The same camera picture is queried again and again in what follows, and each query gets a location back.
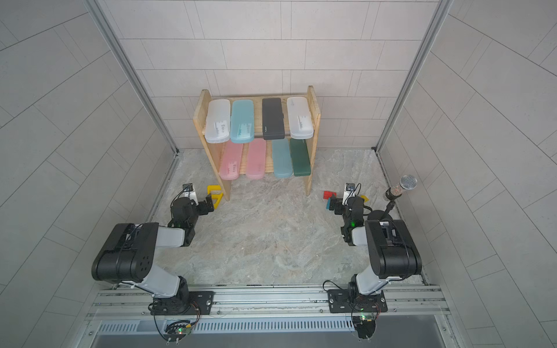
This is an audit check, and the pink pencil case with label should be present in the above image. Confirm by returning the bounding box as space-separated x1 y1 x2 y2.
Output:
219 141 244 181

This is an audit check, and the dark green pencil case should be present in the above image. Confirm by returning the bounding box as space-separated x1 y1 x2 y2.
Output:
290 139 311 177

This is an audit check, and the light blue pencil case bottom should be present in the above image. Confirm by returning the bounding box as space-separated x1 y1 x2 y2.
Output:
271 138 293 178

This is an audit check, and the pink pencil case plain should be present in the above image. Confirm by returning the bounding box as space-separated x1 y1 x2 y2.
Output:
245 139 266 180

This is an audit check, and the clear white pencil case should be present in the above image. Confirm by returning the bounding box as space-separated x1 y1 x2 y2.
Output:
205 99 231 144
287 97 314 140

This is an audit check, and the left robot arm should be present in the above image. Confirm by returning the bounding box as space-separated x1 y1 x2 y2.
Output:
91 195 215 316

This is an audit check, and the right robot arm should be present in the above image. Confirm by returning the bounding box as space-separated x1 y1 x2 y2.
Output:
326 196 422 305

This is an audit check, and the wooden two-tier shelf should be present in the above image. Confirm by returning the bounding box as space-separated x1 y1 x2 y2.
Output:
192 86 321 201

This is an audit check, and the black pencil case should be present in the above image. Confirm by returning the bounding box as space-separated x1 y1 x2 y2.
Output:
262 98 285 141

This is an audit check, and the light teal pencil case top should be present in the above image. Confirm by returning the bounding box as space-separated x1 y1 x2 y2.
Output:
230 99 255 144

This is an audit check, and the red wooden block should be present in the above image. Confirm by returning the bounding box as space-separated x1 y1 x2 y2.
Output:
323 191 337 200

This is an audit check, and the black microphone stand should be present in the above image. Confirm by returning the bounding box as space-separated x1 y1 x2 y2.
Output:
367 200 395 221

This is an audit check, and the right green circuit board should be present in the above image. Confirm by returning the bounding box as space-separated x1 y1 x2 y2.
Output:
351 315 377 340

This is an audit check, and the green circuit board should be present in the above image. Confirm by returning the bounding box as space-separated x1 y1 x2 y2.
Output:
351 315 377 340
165 320 193 345

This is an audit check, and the left green circuit board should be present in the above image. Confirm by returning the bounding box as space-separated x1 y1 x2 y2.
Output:
165 320 193 345

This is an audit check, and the yellow triangular plastic frame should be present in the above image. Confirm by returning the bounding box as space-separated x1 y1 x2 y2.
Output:
207 185 224 209

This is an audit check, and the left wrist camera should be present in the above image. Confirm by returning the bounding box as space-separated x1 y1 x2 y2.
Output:
178 183 199 204

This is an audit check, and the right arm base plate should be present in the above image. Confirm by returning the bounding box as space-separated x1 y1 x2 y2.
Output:
326 289 388 314

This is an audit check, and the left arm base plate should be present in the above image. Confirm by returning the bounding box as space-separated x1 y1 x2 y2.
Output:
148 291 215 316

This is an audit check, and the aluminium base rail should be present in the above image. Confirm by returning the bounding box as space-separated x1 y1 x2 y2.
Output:
85 283 451 323

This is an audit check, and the left aluminium corner post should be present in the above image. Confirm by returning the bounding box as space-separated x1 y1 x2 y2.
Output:
84 0 180 155

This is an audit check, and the aluminium corner post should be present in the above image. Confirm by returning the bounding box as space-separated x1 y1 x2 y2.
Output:
375 0 455 152
84 0 180 155

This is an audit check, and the right aluminium corner post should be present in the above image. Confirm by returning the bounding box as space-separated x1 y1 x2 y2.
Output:
375 0 455 152

